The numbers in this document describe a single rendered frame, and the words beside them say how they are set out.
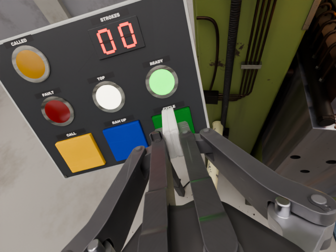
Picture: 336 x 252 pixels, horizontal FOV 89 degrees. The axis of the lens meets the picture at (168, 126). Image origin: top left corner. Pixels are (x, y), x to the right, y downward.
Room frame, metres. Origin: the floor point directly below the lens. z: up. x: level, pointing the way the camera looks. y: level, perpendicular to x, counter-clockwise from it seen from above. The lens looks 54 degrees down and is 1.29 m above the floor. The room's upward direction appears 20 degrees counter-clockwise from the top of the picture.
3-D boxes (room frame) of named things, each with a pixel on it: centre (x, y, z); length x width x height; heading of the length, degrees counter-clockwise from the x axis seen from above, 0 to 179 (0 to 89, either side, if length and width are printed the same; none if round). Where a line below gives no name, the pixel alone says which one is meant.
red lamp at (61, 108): (0.26, 0.18, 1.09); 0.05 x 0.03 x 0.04; 59
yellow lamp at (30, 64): (0.30, 0.18, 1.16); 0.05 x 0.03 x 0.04; 59
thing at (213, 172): (0.22, -0.11, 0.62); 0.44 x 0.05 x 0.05; 149
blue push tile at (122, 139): (0.21, 0.09, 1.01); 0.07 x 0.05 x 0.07; 84
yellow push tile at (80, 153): (0.22, 0.19, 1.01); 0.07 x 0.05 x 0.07; 84
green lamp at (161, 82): (0.24, -0.02, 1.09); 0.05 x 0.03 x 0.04; 59
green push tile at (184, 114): (0.20, -0.01, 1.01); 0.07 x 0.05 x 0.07; 84
